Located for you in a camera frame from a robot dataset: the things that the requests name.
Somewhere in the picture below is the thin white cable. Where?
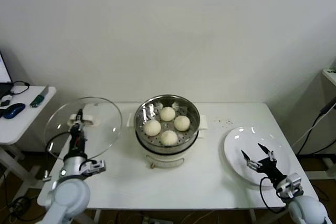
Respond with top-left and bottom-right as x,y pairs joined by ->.
291,120 -> 322,147

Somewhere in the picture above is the steel steamer basket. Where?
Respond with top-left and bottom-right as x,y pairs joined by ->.
134,94 -> 200,154

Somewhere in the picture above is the black looped desk cable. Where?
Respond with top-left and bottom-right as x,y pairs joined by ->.
10,81 -> 30,95

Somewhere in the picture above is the black laptop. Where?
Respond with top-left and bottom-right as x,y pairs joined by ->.
0,50 -> 14,99

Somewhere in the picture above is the black power cable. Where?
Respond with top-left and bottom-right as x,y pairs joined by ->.
296,100 -> 336,155

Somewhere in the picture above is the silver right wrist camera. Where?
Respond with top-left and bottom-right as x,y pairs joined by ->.
285,173 -> 302,192

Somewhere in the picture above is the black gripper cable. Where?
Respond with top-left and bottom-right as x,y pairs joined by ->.
46,132 -> 71,161
259,176 -> 287,214

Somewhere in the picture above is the white round plate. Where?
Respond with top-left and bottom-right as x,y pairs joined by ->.
223,126 -> 291,187

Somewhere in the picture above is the white side table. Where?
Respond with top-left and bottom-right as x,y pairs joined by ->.
0,85 -> 57,190

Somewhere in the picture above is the small black white adapter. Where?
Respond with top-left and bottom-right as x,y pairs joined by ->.
0,93 -> 13,109

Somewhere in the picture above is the blue computer mouse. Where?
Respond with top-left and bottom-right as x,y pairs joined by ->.
2,103 -> 26,119

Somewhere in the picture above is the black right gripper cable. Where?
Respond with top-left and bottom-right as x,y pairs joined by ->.
259,176 -> 287,214

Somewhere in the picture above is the glass pot lid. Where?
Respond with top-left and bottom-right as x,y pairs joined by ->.
44,97 -> 123,161

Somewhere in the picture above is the white electric pot base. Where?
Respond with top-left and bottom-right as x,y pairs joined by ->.
127,112 -> 209,169

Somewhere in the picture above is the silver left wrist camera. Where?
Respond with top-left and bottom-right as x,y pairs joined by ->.
80,158 -> 107,176

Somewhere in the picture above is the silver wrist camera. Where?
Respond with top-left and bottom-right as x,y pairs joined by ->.
285,173 -> 302,192
80,158 -> 107,176

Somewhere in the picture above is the green handled knife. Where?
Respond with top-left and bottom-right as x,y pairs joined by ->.
29,84 -> 50,109

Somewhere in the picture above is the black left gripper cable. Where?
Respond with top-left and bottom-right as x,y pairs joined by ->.
46,132 -> 71,161

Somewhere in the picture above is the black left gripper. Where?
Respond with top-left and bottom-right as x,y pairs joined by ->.
68,108 -> 87,158

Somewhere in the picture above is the white steamed baozi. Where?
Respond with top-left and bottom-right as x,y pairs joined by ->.
174,115 -> 191,132
160,130 -> 179,146
143,120 -> 162,137
159,106 -> 176,122

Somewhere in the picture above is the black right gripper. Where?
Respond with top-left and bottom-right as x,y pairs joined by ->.
240,143 -> 288,184

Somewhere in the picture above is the black floor cable bundle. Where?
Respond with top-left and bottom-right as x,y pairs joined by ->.
0,195 -> 34,222

